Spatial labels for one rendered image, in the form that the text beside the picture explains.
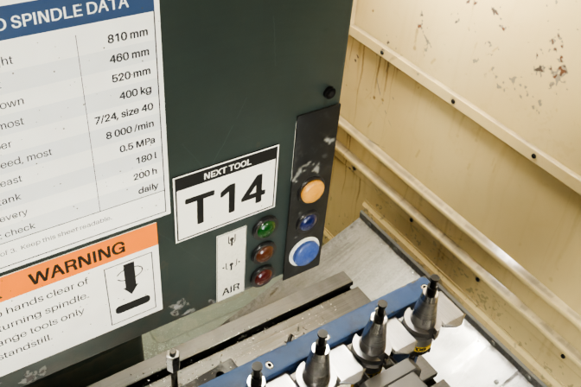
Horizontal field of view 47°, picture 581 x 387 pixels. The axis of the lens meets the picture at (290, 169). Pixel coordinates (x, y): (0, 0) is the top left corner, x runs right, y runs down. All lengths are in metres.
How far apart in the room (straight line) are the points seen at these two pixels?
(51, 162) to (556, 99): 1.01
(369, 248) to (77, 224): 1.39
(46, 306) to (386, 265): 1.34
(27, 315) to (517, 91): 1.03
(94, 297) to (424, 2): 1.09
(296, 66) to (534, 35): 0.83
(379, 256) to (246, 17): 1.39
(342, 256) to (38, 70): 1.48
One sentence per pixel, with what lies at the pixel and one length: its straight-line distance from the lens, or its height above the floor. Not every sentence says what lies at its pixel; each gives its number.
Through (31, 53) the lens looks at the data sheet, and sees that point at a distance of 0.44.
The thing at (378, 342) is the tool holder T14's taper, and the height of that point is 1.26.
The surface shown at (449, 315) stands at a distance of 1.21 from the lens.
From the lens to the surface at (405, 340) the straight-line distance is 1.16.
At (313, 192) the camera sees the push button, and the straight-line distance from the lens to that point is 0.62.
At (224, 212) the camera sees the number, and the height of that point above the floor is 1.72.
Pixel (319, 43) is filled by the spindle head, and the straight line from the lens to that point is 0.54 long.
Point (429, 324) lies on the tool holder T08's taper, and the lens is 1.16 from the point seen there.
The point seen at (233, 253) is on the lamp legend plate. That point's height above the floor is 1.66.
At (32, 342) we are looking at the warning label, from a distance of 0.59.
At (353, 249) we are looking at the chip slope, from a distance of 1.85.
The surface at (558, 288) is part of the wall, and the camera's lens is 1.48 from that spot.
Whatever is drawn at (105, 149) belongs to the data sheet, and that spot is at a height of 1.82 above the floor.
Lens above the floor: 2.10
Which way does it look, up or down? 38 degrees down
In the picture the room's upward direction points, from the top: 5 degrees clockwise
